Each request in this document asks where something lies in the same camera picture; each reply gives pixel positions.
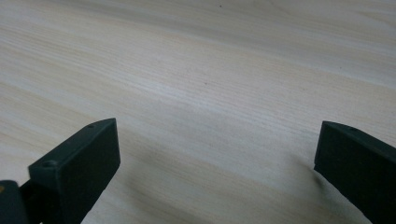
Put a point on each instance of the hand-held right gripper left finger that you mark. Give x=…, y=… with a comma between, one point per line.
x=81, y=168

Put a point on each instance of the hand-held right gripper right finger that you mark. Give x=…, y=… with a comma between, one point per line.
x=361, y=168

